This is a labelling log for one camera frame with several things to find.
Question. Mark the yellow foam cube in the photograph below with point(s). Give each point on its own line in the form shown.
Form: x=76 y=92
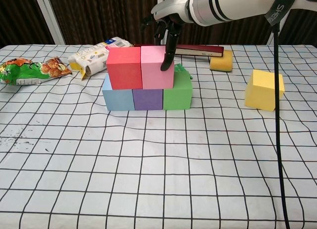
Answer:
x=262 y=90

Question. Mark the green orange snack bag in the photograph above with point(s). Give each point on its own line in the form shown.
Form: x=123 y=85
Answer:
x=24 y=73

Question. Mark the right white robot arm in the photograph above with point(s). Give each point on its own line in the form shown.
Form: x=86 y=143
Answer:
x=237 y=5

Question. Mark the green foam cube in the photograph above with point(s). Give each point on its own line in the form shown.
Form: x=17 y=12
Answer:
x=177 y=93

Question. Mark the yellow sponge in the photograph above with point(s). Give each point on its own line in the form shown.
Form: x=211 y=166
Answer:
x=221 y=62

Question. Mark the white black checkered tablecloth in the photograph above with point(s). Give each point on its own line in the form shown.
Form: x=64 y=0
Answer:
x=148 y=177

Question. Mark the dark red folded fan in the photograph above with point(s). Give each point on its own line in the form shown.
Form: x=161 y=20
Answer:
x=198 y=50

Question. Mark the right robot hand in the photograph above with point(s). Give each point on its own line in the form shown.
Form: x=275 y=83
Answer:
x=171 y=9

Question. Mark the red foam cube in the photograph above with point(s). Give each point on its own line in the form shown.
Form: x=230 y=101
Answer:
x=125 y=68

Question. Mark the dark brown partition panel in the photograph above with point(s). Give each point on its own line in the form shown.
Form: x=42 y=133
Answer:
x=104 y=16
x=15 y=16
x=223 y=33
x=304 y=28

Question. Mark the white cracker package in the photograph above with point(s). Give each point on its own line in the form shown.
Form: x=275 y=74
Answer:
x=91 y=57

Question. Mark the purple foam cube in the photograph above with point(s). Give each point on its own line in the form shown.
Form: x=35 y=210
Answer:
x=148 y=99

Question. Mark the light blue foam cube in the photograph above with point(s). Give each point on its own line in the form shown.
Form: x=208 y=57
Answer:
x=119 y=100

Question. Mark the green tea sachet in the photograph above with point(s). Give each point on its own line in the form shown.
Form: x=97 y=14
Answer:
x=179 y=67

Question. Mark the pink foam cube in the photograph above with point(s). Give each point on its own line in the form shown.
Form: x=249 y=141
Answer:
x=156 y=68

